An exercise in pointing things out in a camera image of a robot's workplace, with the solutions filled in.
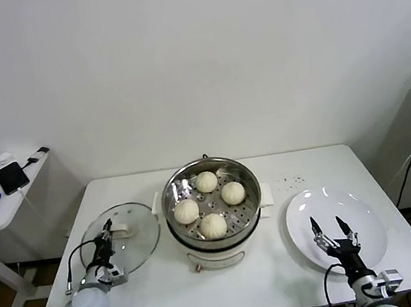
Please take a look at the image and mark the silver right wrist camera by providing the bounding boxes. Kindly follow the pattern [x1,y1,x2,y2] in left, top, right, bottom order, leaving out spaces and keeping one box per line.
[372,267,404,299]

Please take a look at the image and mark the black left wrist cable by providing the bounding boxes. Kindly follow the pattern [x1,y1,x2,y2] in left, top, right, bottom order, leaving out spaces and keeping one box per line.
[59,239,105,296]

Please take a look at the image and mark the glass pot lid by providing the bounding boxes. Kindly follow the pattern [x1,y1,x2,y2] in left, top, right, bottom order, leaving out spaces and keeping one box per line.
[74,200,165,280]

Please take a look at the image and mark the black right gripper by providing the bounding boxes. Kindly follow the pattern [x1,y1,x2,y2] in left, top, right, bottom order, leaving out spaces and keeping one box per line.
[309,210,371,287]

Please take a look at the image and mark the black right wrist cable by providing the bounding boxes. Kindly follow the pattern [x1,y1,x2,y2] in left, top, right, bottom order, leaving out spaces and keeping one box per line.
[320,261,358,307]

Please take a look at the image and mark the white charging cable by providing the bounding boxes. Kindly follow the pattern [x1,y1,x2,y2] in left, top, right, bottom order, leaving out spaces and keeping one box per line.
[15,185,44,218]

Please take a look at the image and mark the white round plate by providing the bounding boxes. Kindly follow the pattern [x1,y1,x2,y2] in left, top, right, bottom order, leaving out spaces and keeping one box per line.
[281,179,393,284]

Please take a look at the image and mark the black usb adapter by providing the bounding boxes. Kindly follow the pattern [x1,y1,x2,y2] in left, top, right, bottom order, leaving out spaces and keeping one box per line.
[19,146,52,170]

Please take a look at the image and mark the steel steamer basket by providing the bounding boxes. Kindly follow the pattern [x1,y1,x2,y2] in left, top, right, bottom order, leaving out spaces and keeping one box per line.
[146,152,280,248]

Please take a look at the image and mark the black smartphone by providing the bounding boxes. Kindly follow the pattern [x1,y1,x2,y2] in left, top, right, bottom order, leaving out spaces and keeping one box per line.
[0,160,32,197]

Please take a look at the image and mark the white electric pot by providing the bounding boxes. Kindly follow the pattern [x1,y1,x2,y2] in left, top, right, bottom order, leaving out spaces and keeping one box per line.
[166,205,279,278]

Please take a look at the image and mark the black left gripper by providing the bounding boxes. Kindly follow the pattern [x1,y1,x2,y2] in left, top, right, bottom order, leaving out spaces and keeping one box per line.
[89,217,119,270]

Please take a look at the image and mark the white steamed baozi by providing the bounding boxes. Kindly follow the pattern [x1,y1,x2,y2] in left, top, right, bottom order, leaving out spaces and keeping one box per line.
[194,170,219,195]
[171,197,201,227]
[197,211,229,242]
[219,179,247,207]

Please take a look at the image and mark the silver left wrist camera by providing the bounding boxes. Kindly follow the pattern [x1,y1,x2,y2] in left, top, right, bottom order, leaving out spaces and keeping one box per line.
[95,264,128,289]

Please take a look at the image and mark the scattered dark crumbs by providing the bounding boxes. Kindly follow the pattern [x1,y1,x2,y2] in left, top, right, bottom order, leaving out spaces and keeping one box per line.
[277,174,306,191]

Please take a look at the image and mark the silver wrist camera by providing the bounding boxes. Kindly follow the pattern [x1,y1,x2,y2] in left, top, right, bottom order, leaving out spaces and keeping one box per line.
[95,264,128,289]
[372,267,404,299]

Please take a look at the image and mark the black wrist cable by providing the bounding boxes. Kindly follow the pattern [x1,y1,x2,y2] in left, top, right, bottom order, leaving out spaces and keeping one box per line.
[59,239,105,296]
[320,261,358,307]

